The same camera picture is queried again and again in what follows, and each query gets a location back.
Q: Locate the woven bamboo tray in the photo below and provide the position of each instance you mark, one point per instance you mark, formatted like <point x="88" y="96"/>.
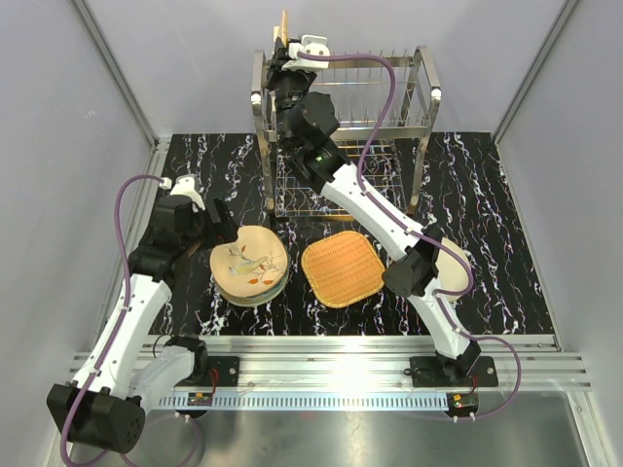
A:
<point x="343" y="269"/>
<point x="280" y="31"/>

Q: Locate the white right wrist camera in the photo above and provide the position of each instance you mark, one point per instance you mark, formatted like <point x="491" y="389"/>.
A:
<point x="311" y="45"/>

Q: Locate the white slotted cable duct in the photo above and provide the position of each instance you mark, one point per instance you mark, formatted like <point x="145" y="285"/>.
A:
<point x="301" y="401"/>

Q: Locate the cream bird painted plate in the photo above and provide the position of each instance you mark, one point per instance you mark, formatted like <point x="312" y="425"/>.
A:
<point x="258" y="241"/>

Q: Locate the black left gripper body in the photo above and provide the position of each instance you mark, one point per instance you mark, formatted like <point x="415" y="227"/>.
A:
<point x="204" y="231"/>

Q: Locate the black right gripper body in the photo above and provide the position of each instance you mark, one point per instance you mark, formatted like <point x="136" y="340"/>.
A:
<point x="282" y="80"/>

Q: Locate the teal scalloped plate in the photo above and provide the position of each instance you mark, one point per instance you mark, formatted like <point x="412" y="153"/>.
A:
<point x="266" y="275"/>

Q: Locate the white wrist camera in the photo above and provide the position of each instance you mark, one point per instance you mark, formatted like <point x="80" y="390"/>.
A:
<point x="188" y="186"/>
<point x="311" y="45"/>

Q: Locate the stainless steel dish rack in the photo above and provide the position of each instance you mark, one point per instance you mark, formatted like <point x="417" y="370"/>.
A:
<point x="395" y="116"/>

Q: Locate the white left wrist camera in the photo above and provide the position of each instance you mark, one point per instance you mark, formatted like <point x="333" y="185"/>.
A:
<point x="188" y="186"/>

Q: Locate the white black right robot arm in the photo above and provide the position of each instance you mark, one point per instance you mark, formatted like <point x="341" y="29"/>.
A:
<point x="424" y="270"/>

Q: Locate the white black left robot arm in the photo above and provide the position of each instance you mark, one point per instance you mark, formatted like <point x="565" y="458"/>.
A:
<point x="105" y="404"/>

